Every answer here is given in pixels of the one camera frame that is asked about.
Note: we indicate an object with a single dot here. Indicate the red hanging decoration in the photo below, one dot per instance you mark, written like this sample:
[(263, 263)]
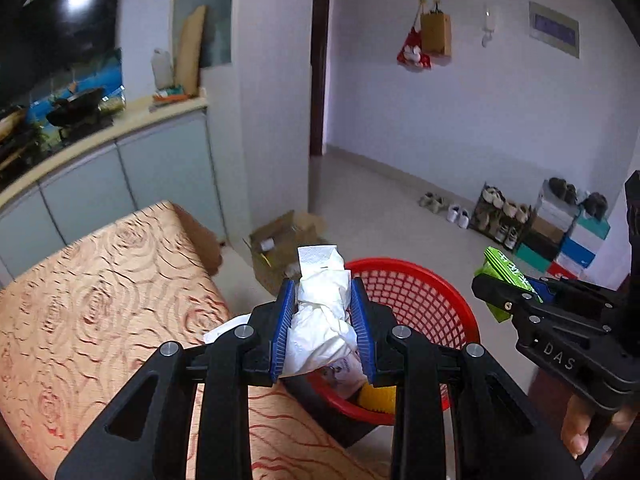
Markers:
[(412, 52)]

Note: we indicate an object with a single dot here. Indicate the beige pair of shoes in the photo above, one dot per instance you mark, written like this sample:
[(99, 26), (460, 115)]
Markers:
[(432, 201)]

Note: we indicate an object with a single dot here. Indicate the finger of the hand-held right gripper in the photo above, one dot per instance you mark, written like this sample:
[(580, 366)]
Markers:
[(585, 297), (530, 310)]

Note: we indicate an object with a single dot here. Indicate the white wall intercom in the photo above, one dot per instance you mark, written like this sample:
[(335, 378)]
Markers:
[(489, 25)]

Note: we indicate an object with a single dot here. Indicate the grey kitchen cabinet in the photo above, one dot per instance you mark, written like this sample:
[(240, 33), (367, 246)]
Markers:
[(150, 170)]

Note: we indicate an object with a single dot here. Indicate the dark brown pair of shoes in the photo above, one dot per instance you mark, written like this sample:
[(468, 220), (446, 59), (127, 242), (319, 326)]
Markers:
[(562, 191)]

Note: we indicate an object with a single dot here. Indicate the frosted glass panel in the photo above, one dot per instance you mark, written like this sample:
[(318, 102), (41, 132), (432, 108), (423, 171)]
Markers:
[(215, 10)]

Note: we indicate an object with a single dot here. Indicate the green snack packet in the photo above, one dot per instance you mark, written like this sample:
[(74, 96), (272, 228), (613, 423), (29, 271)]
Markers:
[(502, 265)]

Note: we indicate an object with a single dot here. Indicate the black wok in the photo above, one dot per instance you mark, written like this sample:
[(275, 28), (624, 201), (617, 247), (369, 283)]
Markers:
[(75, 107)]

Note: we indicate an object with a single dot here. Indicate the white pair of shoes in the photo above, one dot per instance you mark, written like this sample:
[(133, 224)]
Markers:
[(458, 215)]

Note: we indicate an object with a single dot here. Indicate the white plastic jug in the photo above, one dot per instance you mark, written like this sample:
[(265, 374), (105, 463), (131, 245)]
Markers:
[(162, 70)]

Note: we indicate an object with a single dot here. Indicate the wooden shoe rack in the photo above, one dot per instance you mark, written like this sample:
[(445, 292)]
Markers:
[(500, 217)]

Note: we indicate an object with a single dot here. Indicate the wooden cutting board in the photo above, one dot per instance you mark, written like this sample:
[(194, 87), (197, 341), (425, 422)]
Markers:
[(189, 50)]

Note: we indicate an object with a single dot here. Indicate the black range hood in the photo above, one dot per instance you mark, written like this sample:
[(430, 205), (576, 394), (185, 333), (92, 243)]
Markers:
[(60, 25)]

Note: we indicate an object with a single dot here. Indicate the person's right hand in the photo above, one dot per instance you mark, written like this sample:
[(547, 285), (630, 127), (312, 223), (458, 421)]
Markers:
[(577, 425)]

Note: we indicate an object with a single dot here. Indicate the blue backsplash picture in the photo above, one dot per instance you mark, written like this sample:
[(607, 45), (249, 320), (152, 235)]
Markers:
[(102, 72)]

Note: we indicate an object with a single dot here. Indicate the grey furry pair of shoes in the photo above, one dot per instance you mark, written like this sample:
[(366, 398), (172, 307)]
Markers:
[(594, 206)]

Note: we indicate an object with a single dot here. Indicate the beige kitchen countertop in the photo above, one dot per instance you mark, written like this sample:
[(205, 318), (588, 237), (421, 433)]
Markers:
[(100, 132)]

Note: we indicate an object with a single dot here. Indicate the red plastic basket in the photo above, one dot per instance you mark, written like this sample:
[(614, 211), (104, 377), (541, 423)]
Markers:
[(415, 290)]

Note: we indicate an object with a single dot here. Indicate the white tissue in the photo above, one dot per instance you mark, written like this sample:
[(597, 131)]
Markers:
[(320, 305)]

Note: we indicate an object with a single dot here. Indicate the dark door frame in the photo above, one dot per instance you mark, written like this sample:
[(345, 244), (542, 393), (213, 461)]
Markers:
[(320, 60)]

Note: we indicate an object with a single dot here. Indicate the brown paper bag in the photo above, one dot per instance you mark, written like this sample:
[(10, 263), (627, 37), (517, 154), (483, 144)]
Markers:
[(436, 35)]

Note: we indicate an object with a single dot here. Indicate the cardboard box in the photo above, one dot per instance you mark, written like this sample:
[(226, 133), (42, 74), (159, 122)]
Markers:
[(280, 260)]

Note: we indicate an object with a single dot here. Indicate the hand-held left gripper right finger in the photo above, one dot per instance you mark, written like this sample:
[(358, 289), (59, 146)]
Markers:
[(361, 330)]

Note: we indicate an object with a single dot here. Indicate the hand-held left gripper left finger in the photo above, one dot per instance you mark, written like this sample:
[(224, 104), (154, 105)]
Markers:
[(285, 330)]

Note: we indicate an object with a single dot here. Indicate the stack of shoe boxes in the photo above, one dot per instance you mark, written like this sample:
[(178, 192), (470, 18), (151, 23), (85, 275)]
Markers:
[(560, 240)]

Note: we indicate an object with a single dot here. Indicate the white printed wrapper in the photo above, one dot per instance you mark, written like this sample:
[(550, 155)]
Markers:
[(342, 375)]

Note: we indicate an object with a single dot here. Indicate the orange kitchen tool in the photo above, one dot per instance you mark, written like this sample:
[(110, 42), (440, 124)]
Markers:
[(170, 95)]

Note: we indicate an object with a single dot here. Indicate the grey wall panel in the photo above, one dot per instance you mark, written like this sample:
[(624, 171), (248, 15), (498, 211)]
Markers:
[(554, 30)]

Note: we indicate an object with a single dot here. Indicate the rose patterned tablecloth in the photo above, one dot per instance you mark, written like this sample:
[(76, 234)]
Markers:
[(100, 310)]

